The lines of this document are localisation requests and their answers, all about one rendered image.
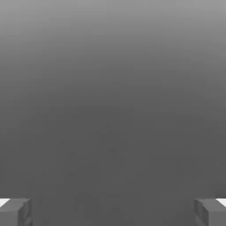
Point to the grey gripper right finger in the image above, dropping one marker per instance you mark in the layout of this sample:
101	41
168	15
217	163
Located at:
213	213

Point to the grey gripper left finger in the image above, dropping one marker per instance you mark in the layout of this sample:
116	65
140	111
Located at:
12	213

